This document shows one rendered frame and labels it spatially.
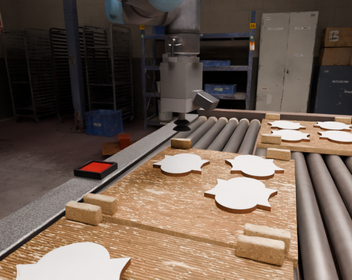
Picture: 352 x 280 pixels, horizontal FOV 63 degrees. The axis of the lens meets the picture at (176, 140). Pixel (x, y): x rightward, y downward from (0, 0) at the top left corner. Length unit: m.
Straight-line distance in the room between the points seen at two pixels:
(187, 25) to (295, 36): 4.38
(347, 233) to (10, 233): 0.53
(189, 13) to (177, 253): 0.44
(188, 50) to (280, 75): 4.34
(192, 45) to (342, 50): 4.68
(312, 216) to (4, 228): 0.52
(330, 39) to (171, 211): 4.82
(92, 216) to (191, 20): 0.41
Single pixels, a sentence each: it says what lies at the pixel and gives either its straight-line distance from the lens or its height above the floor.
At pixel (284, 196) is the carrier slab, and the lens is 0.58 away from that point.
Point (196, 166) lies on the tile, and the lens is 0.66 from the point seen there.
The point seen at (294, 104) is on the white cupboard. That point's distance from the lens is 5.00.
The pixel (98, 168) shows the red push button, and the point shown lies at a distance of 0.72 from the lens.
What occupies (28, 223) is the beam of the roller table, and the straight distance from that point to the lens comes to 0.56.
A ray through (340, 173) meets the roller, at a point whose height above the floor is 0.92.
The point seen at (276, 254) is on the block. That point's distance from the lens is 0.39.
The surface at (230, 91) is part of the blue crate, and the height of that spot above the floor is 0.69.
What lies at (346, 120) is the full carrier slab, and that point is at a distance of 1.33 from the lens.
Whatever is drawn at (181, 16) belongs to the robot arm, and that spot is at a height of 1.27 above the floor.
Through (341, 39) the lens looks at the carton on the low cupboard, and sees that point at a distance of 5.20.
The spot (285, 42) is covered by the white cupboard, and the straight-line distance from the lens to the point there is 4.93.
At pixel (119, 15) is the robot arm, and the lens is 0.58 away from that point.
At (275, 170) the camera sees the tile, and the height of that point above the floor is 0.94.
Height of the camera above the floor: 1.18
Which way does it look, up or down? 15 degrees down
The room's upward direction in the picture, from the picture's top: straight up
